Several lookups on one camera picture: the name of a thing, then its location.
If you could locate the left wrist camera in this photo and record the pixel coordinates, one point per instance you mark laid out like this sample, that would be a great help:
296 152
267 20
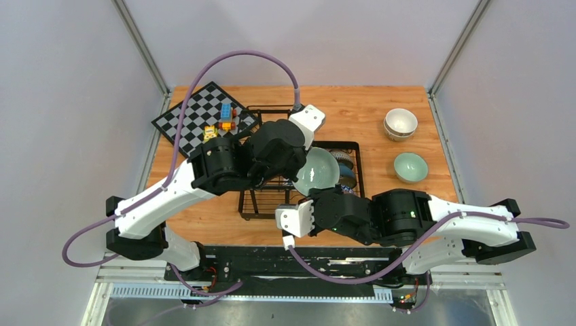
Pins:
309 120

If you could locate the yellow toy block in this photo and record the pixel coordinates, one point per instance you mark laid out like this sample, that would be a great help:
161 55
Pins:
210 132

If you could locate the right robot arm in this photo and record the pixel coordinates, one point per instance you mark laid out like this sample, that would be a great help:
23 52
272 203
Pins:
431 231

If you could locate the brown patterned bowl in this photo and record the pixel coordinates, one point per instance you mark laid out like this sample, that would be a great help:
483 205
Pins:
343 158

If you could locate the dark blue bowl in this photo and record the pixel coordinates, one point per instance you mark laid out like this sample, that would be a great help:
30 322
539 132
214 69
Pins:
347 176

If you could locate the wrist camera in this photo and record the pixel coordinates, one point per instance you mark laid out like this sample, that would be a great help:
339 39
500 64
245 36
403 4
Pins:
309 120
296 219

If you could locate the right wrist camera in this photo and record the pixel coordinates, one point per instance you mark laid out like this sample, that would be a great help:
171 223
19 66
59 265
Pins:
296 219

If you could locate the cream white bowl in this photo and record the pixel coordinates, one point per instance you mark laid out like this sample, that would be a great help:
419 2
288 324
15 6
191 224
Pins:
400 124

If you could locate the blue toy block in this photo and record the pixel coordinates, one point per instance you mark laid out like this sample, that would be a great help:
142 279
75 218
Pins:
227 116

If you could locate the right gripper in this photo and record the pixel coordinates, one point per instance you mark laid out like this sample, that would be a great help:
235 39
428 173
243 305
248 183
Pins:
315 193

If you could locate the white green striped bowl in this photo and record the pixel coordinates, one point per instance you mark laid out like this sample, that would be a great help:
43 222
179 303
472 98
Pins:
321 171

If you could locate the light green celadon bowl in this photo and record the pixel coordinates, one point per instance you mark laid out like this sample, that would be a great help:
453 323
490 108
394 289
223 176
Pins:
410 167

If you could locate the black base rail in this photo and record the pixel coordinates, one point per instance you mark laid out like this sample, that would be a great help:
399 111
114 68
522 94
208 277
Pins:
271 273

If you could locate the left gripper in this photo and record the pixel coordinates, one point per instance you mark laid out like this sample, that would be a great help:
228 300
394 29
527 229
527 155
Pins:
292 173

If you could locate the checkered board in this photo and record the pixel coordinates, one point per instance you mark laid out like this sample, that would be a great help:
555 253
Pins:
203 109

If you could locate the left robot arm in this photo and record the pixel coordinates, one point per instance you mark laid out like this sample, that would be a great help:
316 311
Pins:
219 166

